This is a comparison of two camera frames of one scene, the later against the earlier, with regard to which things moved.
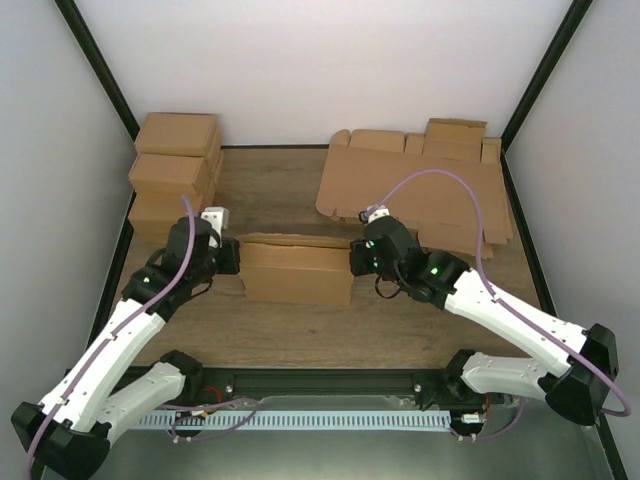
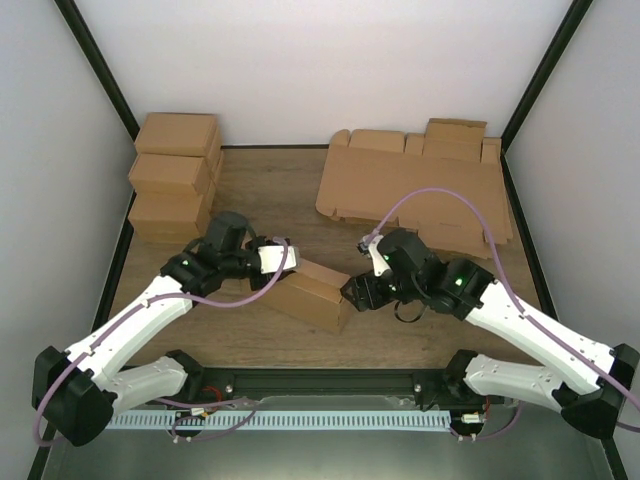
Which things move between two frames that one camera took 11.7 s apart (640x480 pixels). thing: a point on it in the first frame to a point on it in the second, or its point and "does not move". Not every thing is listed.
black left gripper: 232,267 to 260,284
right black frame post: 569,23 does not move
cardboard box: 180,133 does not move
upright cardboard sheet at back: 454,139 does not move
